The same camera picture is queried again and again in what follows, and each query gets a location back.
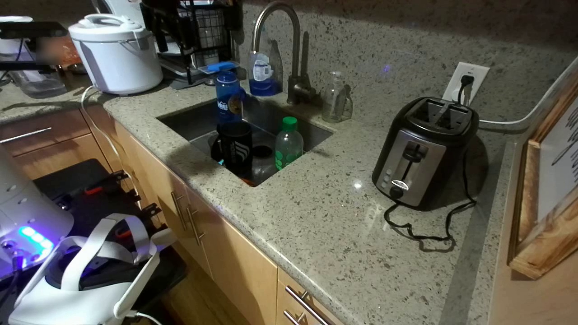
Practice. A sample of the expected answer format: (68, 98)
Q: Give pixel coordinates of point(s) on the clear bottle with green lid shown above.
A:
(290, 147)

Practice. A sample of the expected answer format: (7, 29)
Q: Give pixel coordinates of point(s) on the sink drain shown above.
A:
(263, 150)

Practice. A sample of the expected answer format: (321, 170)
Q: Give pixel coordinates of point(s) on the metal sink faucet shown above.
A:
(299, 82)

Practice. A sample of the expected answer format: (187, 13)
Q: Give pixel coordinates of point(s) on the blue dish soap bottle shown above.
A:
(263, 73)

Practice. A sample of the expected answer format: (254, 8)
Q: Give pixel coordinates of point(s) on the blue water bottle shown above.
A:
(229, 91)

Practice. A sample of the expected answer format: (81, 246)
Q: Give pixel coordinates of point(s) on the steel kitchen sink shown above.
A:
(193, 123)

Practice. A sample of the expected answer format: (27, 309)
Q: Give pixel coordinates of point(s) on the black mug with white logo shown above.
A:
(236, 149)

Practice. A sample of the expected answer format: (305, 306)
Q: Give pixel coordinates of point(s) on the clear soap dispenser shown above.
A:
(339, 102)

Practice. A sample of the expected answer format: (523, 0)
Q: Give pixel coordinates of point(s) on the wooden kitchen cabinet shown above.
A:
(236, 271)

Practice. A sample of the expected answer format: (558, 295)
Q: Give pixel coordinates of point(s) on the black and silver toaster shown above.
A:
(417, 156)

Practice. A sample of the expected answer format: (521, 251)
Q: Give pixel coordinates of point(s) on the black dish rack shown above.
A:
(200, 29)

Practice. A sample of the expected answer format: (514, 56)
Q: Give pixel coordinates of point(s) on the white rice cooker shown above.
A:
(119, 56)

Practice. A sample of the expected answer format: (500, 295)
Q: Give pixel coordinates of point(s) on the black case with red clamps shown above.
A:
(79, 186)

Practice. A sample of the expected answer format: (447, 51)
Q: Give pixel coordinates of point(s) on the white VR headset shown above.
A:
(66, 300)

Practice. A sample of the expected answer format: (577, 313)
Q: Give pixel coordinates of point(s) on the white device with blue light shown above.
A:
(25, 210)

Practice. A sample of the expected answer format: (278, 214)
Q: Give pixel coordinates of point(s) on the white wall outlet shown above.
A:
(474, 75)

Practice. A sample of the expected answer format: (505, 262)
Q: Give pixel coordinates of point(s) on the wooden picture frame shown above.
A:
(545, 241)

